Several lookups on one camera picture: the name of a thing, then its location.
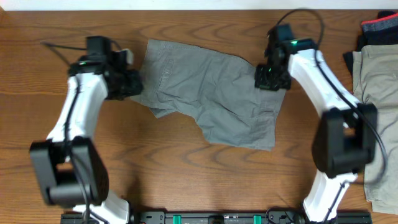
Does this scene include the dark garment red trim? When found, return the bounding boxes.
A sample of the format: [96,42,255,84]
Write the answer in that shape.
[343,11,397,75]

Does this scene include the grey shorts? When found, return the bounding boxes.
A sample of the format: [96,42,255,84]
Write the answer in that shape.
[131,39,285,151]

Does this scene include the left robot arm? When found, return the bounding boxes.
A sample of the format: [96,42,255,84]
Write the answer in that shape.
[29,36,144,223]

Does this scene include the beige folded shorts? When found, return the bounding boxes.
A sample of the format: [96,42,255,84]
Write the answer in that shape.
[353,45,397,215]

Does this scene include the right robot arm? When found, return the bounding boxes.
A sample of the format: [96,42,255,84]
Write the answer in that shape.
[254,24,377,223]

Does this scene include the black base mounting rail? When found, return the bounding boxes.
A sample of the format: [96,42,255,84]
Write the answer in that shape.
[60,208,373,224]

